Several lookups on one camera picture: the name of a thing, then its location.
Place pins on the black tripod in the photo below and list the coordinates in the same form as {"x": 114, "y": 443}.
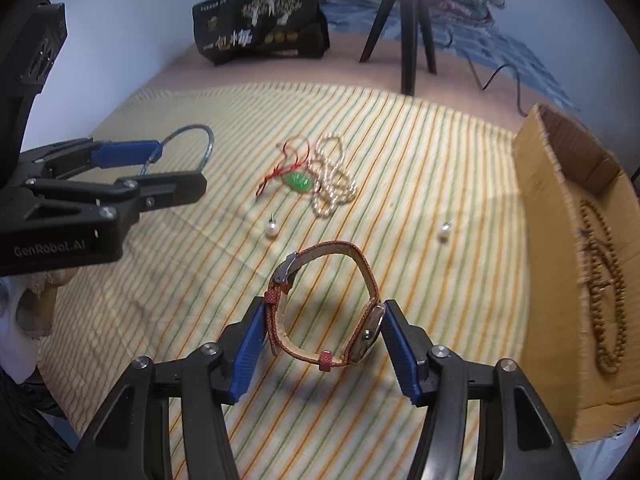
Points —
{"x": 402, "y": 25}

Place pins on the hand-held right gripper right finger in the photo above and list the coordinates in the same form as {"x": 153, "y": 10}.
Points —
{"x": 400, "y": 350}

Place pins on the black printed bag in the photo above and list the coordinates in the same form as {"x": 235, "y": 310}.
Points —
{"x": 260, "y": 25}

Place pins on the striped cloth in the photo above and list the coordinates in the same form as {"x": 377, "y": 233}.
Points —
{"x": 310, "y": 240}

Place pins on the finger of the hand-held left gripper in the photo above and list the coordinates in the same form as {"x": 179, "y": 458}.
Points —
{"x": 127, "y": 153}
{"x": 170, "y": 187}

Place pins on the pearl earring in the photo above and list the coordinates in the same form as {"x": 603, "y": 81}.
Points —
{"x": 271, "y": 230}
{"x": 444, "y": 231}

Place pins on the cardboard box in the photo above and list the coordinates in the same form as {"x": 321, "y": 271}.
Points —
{"x": 565, "y": 240}

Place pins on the person's left hand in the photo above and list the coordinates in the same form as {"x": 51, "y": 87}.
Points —
{"x": 47, "y": 292}

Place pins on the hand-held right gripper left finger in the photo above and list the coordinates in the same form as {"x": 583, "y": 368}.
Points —
{"x": 250, "y": 345}

